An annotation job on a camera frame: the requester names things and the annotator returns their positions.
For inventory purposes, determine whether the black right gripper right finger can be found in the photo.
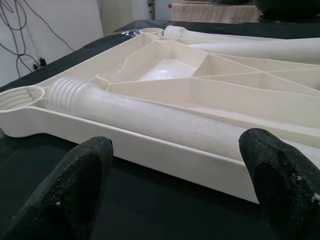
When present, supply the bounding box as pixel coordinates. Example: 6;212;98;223
238;128;320;240

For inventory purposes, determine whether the white plastic table top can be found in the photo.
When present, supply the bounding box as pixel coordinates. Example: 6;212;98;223
0;24;320;206

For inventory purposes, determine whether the beige table cover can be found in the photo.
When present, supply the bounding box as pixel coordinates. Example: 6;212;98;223
172;2;261;24

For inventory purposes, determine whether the black looping power cable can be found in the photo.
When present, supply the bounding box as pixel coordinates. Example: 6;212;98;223
0;0;46;76

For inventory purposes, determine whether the black table cloth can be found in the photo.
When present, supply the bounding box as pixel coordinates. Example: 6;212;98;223
0;19;320;240

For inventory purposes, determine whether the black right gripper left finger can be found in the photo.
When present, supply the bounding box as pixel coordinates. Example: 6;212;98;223
0;136;115;240

